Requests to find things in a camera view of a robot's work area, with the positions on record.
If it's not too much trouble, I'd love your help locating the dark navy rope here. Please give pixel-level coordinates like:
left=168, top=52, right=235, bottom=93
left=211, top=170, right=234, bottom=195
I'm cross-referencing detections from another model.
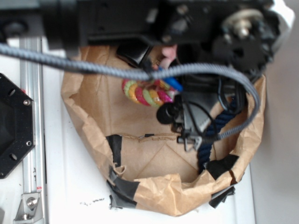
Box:
left=197, top=97, right=239, bottom=175

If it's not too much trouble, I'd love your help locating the metal corner bracket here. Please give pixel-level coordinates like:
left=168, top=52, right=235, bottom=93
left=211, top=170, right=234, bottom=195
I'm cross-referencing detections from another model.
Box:
left=13, top=192, right=44, bottom=224

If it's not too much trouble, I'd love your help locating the grey braided cable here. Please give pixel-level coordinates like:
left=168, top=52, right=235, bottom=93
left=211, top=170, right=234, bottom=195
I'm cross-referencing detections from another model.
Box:
left=0, top=43, right=261, bottom=142

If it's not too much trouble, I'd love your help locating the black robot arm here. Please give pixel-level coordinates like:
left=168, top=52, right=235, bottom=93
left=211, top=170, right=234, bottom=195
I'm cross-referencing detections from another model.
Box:
left=0, top=0, right=281, bottom=98

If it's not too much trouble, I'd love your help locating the aluminium extrusion rail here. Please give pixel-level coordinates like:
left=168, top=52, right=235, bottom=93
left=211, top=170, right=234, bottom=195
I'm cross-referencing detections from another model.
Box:
left=18, top=37, right=49, bottom=224

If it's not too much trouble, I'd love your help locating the pink plush bunny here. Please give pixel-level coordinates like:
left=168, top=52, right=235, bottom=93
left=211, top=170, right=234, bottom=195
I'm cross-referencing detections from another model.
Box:
left=159, top=45, right=178, bottom=69

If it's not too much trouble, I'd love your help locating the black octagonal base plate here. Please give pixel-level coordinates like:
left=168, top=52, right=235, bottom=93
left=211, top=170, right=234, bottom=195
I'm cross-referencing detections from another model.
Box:
left=0, top=74, right=35, bottom=179

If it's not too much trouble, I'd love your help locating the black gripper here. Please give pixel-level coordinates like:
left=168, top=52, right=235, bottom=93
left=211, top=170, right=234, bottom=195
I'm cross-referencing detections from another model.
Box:
left=159, top=0, right=280, bottom=91

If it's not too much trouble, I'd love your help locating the multicolored twisted rope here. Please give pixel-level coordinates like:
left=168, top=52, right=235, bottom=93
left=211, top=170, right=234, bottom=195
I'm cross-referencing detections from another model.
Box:
left=121, top=78, right=178, bottom=108

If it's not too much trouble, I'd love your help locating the small black gripper camera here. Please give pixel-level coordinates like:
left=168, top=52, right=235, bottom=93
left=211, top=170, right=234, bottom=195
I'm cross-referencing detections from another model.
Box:
left=157, top=95, right=184, bottom=125

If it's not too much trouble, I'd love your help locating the black square box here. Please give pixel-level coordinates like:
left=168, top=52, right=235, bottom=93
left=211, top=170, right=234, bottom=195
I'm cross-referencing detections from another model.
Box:
left=116, top=42, right=152, bottom=68

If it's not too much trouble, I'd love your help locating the brown paper bag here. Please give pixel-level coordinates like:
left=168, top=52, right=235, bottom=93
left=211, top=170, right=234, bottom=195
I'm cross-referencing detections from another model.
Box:
left=61, top=44, right=267, bottom=217

